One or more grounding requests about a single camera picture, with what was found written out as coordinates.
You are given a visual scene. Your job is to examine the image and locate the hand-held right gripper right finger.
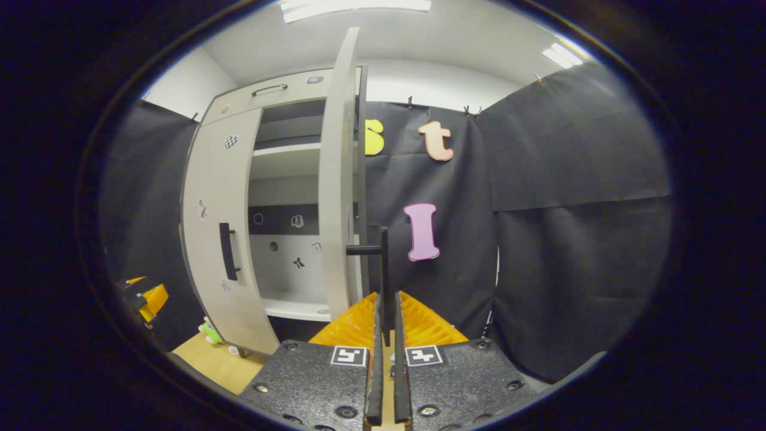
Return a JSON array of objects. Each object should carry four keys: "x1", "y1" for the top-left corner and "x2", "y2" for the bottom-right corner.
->
[{"x1": 394, "y1": 291, "x2": 539, "y2": 431}]

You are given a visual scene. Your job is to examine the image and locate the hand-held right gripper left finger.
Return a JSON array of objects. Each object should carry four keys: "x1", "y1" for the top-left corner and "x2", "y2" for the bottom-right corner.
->
[{"x1": 238, "y1": 292, "x2": 384, "y2": 431}]

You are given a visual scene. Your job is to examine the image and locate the grey cabinet door checkered sticker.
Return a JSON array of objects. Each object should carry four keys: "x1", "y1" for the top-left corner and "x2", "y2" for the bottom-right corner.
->
[{"x1": 179, "y1": 108, "x2": 281, "y2": 356}]

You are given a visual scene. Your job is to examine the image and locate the grey double-door shoe cabinet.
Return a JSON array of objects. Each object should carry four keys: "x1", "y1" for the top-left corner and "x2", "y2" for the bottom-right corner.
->
[{"x1": 200, "y1": 66, "x2": 369, "y2": 361}]

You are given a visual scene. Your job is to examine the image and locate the grey cabinet door cube sticker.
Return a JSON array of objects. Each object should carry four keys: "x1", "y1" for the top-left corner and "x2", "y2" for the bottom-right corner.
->
[{"x1": 317, "y1": 26, "x2": 391, "y2": 348}]

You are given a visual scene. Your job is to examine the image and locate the grey cabinet top drawer front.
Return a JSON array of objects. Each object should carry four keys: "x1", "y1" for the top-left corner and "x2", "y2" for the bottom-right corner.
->
[{"x1": 202, "y1": 67, "x2": 363, "y2": 127}]

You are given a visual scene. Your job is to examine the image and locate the green and pink plush toy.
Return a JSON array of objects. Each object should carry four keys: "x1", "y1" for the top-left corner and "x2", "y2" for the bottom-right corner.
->
[{"x1": 199, "y1": 317, "x2": 226, "y2": 346}]

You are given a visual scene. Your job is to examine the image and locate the black backdrop cloth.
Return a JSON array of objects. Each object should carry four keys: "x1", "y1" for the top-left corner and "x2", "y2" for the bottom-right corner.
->
[
  {"x1": 358, "y1": 61, "x2": 672, "y2": 385},
  {"x1": 98, "y1": 101, "x2": 205, "y2": 353}
]

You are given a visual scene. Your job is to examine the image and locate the long ceiling light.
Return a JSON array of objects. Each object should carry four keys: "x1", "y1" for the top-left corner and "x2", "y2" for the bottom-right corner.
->
[
  {"x1": 280, "y1": 0, "x2": 433, "y2": 25},
  {"x1": 542, "y1": 38, "x2": 591, "y2": 70}
]

